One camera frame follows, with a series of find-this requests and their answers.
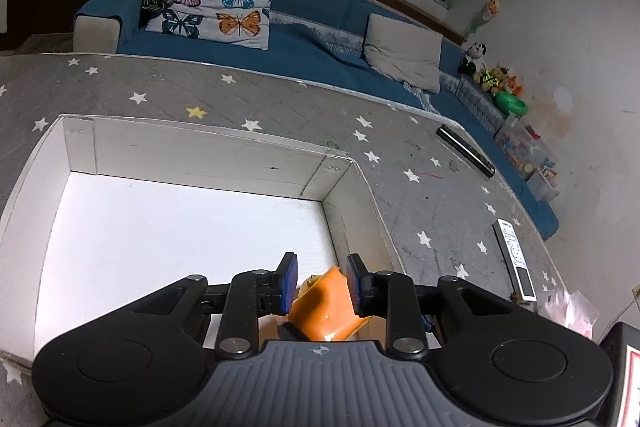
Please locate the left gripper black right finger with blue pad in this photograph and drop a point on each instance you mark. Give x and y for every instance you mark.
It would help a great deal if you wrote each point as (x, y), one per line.
(387, 294)

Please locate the wall hanging doll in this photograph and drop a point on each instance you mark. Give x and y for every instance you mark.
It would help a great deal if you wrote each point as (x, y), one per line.
(488, 12)

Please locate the blue sofa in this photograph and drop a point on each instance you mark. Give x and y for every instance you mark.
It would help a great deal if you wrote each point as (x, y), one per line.
(318, 40)

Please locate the black remote control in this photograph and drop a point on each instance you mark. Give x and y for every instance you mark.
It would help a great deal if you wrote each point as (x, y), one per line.
(468, 151)

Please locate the grey cushion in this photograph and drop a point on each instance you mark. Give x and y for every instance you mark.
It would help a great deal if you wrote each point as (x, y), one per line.
(403, 52)

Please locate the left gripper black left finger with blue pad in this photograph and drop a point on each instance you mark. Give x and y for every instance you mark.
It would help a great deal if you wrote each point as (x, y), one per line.
(273, 291)

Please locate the grey cardboard box white inside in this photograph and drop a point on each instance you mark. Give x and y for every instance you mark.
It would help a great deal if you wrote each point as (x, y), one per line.
(103, 210)

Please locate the clear plastic storage box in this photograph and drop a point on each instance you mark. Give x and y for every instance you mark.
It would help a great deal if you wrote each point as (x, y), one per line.
(524, 148)

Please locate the green plastic bowl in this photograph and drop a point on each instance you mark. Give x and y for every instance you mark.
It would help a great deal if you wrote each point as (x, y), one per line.
(510, 104)

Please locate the orange plastic packet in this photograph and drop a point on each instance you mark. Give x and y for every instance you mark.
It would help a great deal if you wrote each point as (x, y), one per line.
(323, 309)

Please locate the white remote control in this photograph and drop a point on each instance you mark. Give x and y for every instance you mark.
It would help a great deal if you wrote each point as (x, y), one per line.
(523, 287)

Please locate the crumpled clear plastic bag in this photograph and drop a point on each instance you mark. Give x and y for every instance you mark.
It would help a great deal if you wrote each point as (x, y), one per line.
(571, 310)

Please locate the orange tiger plush toy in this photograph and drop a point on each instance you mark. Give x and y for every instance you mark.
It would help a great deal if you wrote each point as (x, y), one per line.
(499, 79)

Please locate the butterfly print pillow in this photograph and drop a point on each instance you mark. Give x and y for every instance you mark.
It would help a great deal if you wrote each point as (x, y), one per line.
(240, 22)

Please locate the panda plush toy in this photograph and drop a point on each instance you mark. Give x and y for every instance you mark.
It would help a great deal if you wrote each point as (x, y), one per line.
(473, 63)

